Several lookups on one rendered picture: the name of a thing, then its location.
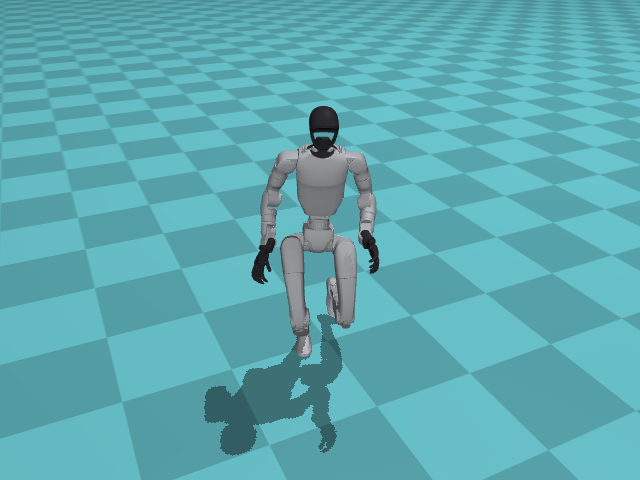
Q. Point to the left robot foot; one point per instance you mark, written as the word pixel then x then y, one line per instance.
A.
pixel 331 281

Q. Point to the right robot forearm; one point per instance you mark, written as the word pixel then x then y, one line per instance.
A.
pixel 268 225

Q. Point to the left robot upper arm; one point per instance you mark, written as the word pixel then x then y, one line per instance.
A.
pixel 357 164

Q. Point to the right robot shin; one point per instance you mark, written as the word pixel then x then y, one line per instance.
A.
pixel 299 332

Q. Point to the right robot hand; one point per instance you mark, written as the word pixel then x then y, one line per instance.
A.
pixel 262 260

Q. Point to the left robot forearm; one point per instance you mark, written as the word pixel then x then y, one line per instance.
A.
pixel 367 217

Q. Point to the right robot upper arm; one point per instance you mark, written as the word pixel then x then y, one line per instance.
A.
pixel 285 164

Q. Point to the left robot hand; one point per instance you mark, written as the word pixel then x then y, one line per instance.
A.
pixel 368 242

